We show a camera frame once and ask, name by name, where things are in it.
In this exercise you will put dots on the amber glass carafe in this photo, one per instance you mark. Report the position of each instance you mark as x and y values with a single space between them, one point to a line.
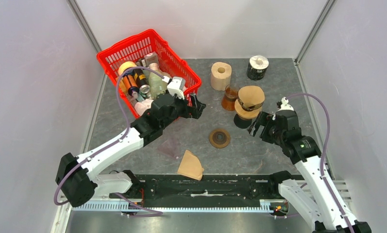
230 97

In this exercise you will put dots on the green bottle pink cap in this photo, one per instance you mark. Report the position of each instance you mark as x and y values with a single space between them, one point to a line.
157 86

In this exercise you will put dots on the black orange can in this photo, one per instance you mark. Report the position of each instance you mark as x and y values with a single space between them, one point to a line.
135 81

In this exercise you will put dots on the light wooden ring holder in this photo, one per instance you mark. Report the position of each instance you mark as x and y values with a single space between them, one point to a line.
246 114

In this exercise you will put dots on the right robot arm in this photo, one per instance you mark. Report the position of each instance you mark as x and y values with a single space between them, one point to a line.
324 210

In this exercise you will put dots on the yellow tape roll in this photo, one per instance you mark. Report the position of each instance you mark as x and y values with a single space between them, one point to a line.
124 68

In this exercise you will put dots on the black wrapped paper roll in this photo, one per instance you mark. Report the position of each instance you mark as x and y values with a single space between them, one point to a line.
257 67

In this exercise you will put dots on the clear pink plastic cone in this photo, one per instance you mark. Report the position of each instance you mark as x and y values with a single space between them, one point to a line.
170 147

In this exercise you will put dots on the beige paper towel roll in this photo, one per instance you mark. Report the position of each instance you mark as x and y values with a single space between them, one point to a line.
220 75

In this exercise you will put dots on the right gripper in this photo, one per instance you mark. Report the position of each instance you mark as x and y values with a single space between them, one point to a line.
265 119

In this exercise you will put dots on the pink cloth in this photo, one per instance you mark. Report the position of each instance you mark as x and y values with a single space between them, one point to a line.
141 107

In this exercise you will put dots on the brown paper coffee filter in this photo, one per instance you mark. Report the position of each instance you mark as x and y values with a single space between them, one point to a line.
251 98

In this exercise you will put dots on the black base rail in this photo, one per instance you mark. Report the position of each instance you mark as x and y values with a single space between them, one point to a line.
213 190

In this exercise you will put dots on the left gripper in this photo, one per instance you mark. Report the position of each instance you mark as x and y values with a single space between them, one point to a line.
194 111

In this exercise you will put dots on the red plastic basket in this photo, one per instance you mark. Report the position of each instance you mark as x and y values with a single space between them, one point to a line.
143 49

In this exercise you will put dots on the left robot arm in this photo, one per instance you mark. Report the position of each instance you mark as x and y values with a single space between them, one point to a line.
80 177

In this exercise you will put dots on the dark wooden ring holder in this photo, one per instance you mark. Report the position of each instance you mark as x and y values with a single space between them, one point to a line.
219 138

